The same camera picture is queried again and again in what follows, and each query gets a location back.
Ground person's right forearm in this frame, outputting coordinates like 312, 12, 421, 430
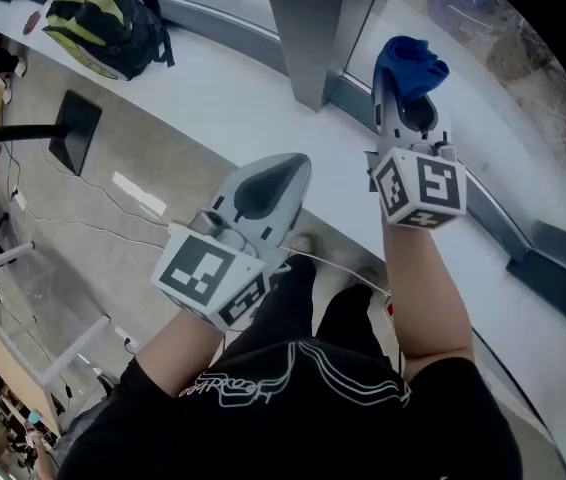
380, 212, 475, 382

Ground dark window frame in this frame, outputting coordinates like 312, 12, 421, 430
0, 0, 566, 334

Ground small dark red pouch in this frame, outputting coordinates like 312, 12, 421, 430
22, 10, 43, 37

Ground person's black trousers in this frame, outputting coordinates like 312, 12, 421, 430
222, 255, 394, 364

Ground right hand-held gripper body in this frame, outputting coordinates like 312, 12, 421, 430
364, 131, 468, 230

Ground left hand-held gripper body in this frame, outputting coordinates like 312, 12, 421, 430
151, 207, 293, 332

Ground green and black backpack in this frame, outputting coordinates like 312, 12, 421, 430
42, 0, 177, 83

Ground black monitor stand base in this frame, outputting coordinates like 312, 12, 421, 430
0, 89, 103, 178

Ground blue cloth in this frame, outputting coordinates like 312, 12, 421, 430
372, 35, 451, 107

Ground person's left forearm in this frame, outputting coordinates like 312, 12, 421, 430
135, 307, 229, 397

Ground person's left grey shoe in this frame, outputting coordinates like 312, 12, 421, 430
282, 232, 322, 262

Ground white window sill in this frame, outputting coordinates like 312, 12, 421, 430
0, 0, 566, 419

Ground clear window glass pane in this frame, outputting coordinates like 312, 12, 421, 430
343, 0, 566, 177

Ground person's black printed t-shirt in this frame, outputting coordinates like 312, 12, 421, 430
55, 337, 524, 480

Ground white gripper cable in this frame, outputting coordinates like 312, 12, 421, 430
282, 249, 394, 299

